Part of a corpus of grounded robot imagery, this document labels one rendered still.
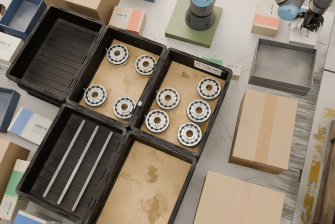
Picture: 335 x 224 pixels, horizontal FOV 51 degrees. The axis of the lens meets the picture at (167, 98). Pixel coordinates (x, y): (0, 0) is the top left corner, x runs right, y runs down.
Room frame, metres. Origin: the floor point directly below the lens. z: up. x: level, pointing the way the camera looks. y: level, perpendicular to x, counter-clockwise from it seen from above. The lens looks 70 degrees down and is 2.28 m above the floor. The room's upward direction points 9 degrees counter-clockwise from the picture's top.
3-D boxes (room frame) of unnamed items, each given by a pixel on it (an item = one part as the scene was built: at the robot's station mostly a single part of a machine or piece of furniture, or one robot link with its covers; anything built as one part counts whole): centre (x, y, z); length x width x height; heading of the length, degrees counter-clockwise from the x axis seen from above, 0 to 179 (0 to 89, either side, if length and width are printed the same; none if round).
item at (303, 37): (0.80, -0.71, 0.75); 0.20 x 0.12 x 0.09; 157
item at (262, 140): (0.32, -0.38, 0.78); 0.30 x 0.22 x 0.16; 157
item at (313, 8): (0.78, -0.70, 0.98); 0.08 x 0.08 x 0.05
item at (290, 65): (0.62, -0.56, 0.78); 0.27 x 0.20 x 0.05; 68
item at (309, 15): (0.77, -0.69, 0.90); 0.09 x 0.08 x 0.12; 157
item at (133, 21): (0.99, 0.14, 0.74); 0.16 x 0.12 x 0.07; 68
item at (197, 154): (0.47, -0.06, 0.92); 0.40 x 0.30 x 0.02; 148
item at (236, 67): (0.67, -0.25, 0.73); 0.24 x 0.06 x 0.06; 69
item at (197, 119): (0.43, -0.12, 0.86); 0.10 x 0.10 x 0.01
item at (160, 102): (0.51, 0.00, 0.86); 0.10 x 0.10 x 0.01
